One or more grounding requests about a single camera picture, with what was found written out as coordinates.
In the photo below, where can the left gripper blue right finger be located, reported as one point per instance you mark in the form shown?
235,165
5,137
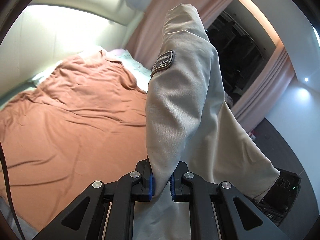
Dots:
186,186

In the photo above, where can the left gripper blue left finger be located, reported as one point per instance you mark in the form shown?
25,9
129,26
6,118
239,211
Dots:
136,186

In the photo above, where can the light grey beige jacket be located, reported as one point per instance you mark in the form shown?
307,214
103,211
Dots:
187,119

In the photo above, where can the rust orange bed cover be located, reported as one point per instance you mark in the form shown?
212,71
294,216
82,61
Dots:
83,123

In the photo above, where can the mint green blanket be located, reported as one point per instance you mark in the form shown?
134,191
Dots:
141,74

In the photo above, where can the cream padded headboard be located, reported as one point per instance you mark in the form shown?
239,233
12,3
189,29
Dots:
43,35

